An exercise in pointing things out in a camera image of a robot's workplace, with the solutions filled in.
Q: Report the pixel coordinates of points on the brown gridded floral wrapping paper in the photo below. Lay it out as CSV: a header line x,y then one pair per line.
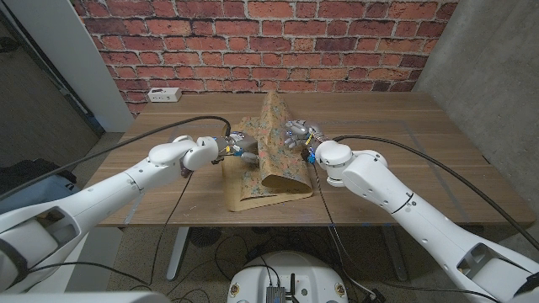
x,y
273,168

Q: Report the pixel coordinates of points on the white power strip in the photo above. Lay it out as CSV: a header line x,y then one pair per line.
x,y
164,95

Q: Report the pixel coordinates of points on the small grey electronics box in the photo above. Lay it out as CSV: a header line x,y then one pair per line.
x,y
275,294

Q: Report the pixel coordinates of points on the white robot torso base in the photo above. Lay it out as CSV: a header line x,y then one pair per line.
x,y
295,269

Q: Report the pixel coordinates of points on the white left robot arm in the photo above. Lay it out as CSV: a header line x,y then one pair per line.
x,y
97,206

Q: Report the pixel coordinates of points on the black cloth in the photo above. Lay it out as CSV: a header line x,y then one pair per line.
x,y
29,170

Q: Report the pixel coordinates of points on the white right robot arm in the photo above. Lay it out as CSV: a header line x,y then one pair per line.
x,y
421,210

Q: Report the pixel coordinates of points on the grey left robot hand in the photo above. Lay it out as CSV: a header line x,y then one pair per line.
x,y
244,145

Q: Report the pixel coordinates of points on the white table leg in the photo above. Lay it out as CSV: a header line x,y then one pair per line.
x,y
177,252

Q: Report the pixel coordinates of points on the grey table leg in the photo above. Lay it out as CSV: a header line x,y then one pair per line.
x,y
396,252

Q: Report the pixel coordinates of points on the red brick printed backdrop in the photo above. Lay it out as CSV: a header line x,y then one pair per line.
x,y
252,42

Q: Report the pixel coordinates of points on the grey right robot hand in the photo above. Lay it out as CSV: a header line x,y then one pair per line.
x,y
301,134

